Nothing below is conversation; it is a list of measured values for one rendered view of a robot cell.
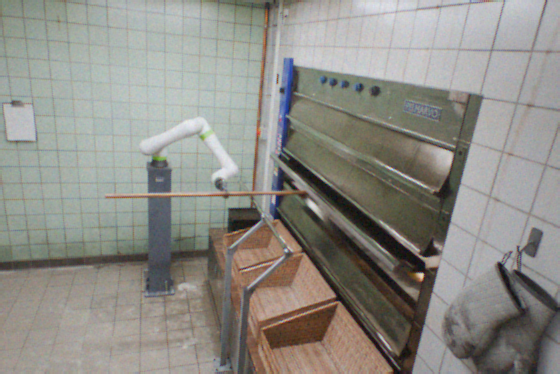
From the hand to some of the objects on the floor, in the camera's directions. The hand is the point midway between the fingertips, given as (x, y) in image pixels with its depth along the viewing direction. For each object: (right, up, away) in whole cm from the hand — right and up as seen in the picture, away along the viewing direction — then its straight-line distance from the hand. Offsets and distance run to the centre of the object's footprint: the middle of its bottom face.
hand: (226, 193), depth 287 cm
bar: (+3, -122, +15) cm, 123 cm away
